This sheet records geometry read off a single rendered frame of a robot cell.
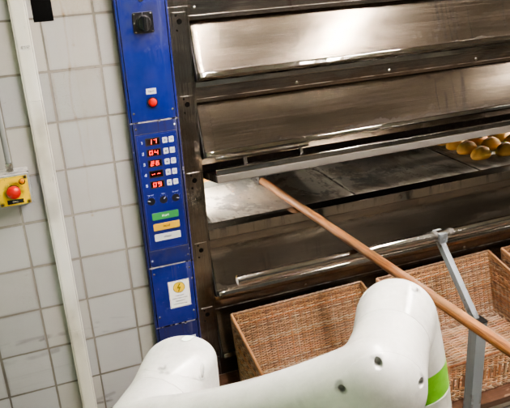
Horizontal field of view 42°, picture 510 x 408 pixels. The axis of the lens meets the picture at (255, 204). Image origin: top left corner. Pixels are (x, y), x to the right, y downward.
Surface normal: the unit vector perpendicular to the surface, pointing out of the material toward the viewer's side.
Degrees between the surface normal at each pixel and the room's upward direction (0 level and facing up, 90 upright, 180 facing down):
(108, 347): 90
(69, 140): 90
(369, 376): 46
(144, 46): 90
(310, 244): 70
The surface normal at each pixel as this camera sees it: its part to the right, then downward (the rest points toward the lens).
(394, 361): 0.18, -0.69
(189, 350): 0.11, -0.90
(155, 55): 0.35, 0.32
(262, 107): 0.31, -0.01
